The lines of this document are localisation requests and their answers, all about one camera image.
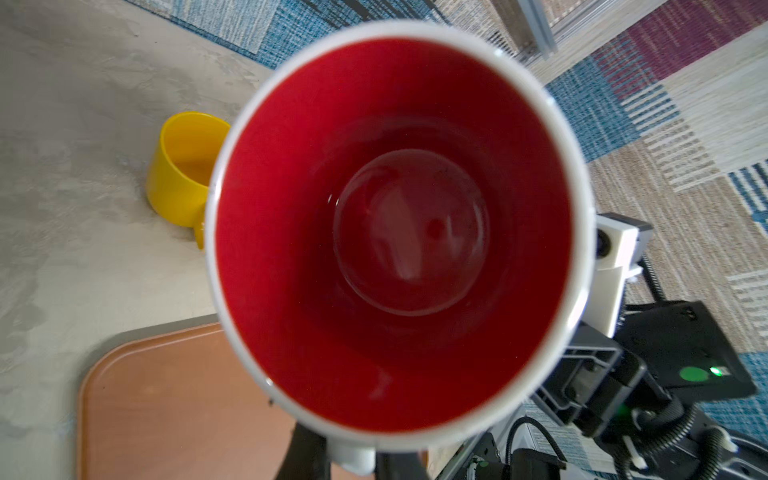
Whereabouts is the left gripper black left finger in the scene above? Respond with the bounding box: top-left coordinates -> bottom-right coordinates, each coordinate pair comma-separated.
289,423 -> 330,480

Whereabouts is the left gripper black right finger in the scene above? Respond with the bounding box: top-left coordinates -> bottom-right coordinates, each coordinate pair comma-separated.
375,452 -> 429,480

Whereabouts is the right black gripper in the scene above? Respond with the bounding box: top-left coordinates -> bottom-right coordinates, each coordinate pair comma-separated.
532,324 -> 672,438

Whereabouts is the white mug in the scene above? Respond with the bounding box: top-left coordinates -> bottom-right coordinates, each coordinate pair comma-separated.
205,20 -> 596,475

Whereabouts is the yellow mug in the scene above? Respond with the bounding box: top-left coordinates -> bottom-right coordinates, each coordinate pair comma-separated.
145,111 -> 230,249

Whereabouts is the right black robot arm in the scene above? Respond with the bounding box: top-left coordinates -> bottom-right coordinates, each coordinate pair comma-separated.
442,260 -> 767,479

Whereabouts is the brown plastic tray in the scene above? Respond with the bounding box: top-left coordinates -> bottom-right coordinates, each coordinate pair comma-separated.
76,324 -> 296,479

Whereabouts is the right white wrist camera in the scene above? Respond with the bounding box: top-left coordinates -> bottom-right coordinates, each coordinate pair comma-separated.
581,213 -> 653,338

